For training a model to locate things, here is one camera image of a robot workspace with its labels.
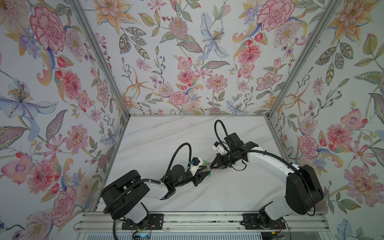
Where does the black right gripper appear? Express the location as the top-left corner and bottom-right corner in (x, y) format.
(209, 150), (237, 169)

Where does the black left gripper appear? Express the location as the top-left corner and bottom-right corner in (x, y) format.
(173, 167), (211, 189)

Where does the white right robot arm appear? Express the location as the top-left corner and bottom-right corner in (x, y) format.
(211, 133), (325, 223)

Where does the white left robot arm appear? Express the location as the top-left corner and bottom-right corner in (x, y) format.
(101, 164), (211, 224)

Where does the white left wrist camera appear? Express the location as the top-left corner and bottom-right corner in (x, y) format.
(189, 157), (205, 177)

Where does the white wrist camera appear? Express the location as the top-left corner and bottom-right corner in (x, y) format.
(189, 157), (205, 177)
(212, 142), (227, 155)

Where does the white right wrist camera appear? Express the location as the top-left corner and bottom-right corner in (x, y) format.
(212, 142), (227, 155)

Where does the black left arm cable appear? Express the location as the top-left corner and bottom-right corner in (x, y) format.
(160, 142), (193, 182)

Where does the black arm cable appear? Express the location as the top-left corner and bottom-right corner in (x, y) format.
(213, 119), (317, 217)
(160, 142), (193, 182)

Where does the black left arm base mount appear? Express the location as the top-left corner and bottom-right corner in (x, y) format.
(122, 214), (164, 231)

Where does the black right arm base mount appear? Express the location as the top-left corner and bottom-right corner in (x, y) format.
(240, 213), (287, 231)

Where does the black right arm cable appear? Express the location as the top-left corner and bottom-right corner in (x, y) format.
(213, 119), (317, 217)

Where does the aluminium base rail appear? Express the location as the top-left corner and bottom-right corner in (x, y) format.
(74, 212), (330, 234)

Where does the aluminium corner frame post right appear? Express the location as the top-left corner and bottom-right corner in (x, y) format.
(266, 0), (340, 120)

